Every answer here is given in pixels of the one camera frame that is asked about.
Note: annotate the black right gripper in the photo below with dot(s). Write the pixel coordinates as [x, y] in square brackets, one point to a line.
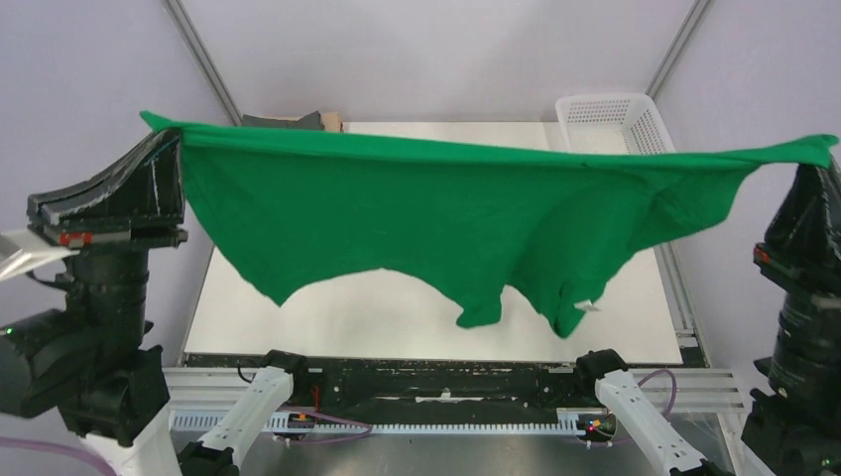
[805, 229]

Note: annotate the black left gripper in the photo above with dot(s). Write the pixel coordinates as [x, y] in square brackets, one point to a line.
[107, 209]

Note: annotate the green t-shirt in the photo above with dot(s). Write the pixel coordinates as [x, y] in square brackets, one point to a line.
[289, 208]

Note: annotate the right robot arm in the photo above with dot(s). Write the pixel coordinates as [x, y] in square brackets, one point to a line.
[607, 374]

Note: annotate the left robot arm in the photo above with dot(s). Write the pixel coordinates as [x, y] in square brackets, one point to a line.
[221, 450]

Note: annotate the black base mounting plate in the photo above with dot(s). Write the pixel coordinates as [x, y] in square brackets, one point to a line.
[400, 413]

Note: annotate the white plastic basket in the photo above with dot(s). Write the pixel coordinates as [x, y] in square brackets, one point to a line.
[612, 124]

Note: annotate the grey folded t-shirt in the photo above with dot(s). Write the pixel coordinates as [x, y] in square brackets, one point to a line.
[310, 121]

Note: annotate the beige folded t-shirt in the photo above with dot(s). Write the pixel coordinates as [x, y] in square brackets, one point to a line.
[332, 122]

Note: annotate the left aluminium corner post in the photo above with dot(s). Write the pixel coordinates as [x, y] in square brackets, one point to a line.
[202, 57]

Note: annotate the aluminium corner post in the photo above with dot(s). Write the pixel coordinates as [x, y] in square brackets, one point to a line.
[674, 52]
[202, 57]

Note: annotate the right aluminium corner post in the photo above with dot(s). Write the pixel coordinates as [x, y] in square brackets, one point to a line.
[674, 52]

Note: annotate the aluminium frame rail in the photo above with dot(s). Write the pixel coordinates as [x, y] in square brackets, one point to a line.
[685, 391]

